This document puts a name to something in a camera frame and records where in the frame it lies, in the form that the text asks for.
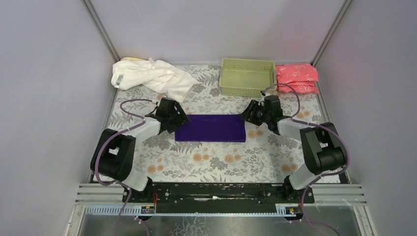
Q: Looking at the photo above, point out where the purple microfibre towel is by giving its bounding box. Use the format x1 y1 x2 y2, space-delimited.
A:
174 115 246 143

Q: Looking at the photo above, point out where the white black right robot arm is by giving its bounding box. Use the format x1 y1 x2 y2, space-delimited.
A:
240 95 349 191

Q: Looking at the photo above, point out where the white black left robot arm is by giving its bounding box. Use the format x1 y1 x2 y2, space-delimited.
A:
90 97 190 192

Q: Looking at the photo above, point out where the green perforated plastic basket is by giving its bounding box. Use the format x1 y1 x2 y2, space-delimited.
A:
219 58 277 98

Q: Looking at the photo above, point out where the white crumpled towel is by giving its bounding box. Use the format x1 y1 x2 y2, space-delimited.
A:
111 57 200 103

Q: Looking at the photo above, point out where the pink patterned plastic package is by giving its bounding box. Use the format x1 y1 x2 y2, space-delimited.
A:
275 63 319 94

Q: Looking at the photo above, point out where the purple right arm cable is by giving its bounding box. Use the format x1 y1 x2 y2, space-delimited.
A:
260 83 351 236

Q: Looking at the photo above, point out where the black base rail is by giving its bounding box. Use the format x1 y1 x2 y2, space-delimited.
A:
122 182 315 214

